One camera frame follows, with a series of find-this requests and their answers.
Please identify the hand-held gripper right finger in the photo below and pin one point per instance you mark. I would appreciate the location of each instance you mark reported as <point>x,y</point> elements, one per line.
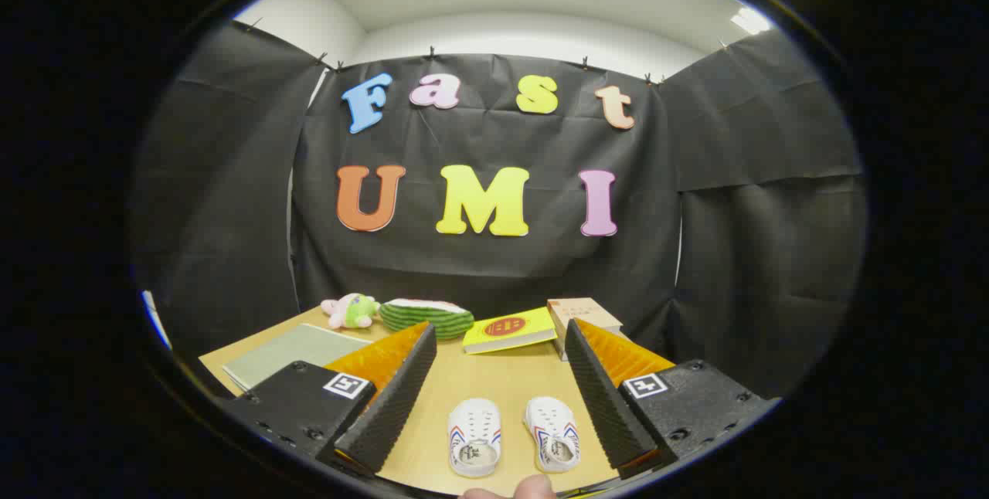
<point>606,406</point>

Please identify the watermelon slice plush toy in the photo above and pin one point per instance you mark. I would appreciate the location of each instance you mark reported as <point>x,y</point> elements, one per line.
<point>425,317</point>

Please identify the beige cover book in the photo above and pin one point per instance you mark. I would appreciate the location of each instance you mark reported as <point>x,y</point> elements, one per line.
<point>579,312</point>

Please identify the yellow book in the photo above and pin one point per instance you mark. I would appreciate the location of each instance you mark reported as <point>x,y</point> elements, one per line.
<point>510,329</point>

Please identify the small ceiling light panel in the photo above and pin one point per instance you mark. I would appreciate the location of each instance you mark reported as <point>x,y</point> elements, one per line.
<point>749,20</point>

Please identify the pink and green plush toy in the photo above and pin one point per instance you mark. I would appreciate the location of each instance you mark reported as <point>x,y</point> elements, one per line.
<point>351,310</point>

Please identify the white canvas shoe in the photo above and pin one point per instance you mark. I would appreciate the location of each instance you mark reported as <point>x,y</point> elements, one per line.
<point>552,433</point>
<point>474,437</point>

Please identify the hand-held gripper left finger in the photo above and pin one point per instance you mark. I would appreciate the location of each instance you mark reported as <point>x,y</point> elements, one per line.
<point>394,414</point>

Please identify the pale green fabric storage box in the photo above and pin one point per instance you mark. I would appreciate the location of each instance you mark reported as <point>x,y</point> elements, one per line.
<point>297,352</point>

